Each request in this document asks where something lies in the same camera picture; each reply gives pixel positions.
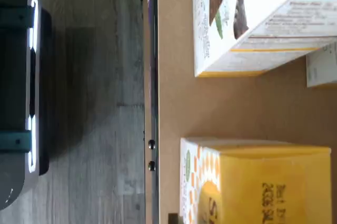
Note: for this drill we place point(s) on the metal shelf beam with rivets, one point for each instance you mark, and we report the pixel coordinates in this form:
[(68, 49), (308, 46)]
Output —
[(154, 76)]

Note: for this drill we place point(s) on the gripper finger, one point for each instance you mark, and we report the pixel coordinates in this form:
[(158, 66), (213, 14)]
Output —
[(174, 219)]

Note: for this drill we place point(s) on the wooden shelf board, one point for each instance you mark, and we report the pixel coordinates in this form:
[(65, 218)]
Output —
[(237, 108)]

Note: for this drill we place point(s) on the grey robot base with lights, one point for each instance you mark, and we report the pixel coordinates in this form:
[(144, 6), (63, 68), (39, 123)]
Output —
[(13, 76)]

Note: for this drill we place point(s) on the small white yellow-label box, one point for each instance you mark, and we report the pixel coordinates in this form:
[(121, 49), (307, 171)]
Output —
[(322, 68)]

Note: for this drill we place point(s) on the yellow orange food box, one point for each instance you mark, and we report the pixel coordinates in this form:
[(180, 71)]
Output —
[(250, 181)]

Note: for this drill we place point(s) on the tall white Simple Mills box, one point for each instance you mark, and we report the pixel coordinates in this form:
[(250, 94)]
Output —
[(263, 2)]

